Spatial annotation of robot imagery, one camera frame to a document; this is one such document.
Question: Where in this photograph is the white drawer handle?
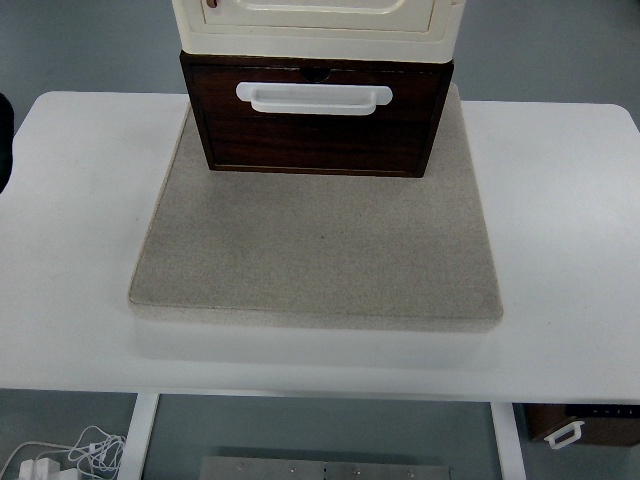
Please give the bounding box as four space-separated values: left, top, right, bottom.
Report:
236 82 393 116

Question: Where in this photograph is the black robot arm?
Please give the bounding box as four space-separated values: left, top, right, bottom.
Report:
0 93 15 192

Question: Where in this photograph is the dark wooden cabinet base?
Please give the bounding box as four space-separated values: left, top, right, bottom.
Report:
179 48 456 179

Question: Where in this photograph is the cream upper cabinet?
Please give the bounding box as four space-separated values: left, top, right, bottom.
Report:
172 1 465 63

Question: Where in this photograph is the grey fabric pad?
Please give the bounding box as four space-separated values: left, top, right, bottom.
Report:
128 86 503 331

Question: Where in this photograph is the grey metal plate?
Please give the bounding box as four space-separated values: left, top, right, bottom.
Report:
199 456 451 480

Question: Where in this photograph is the white power adapter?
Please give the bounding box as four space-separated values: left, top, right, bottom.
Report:
18 458 60 480

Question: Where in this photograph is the white table frame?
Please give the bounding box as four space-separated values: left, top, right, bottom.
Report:
116 393 527 480

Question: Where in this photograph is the white cable on floor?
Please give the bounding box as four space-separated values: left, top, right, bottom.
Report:
0 425 127 480

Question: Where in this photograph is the brown box with handle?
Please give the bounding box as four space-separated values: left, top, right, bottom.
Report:
523 403 639 450

